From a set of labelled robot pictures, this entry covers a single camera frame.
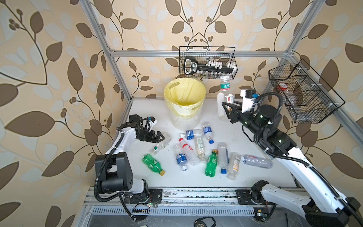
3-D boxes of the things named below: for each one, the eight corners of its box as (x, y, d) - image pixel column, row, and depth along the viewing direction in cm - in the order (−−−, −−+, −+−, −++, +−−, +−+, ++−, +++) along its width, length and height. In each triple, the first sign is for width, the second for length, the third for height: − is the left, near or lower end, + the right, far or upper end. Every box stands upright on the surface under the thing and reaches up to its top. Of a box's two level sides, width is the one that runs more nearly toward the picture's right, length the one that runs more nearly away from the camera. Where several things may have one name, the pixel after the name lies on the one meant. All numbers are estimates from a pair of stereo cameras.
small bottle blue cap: (204, 144, 96) (204, 140, 92) (202, 124, 106) (202, 121, 102) (214, 143, 96) (214, 140, 92) (211, 124, 106) (212, 121, 102)
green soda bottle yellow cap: (142, 161, 87) (140, 158, 84) (148, 155, 90) (146, 152, 87) (161, 178, 81) (160, 176, 78) (167, 171, 84) (166, 168, 80)
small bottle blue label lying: (180, 139, 96) (180, 136, 93) (180, 133, 100) (180, 130, 96) (204, 139, 96) (204, 136, 93) (203, 133, 100) (204, 130, 96)
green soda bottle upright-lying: (204, 175, 83) (205, 172, 79) (208, 151, 92) (209, 147, 89) (214, 177, 82) (215, 175, 78) (217, 153, 92) (218, 150, 88)
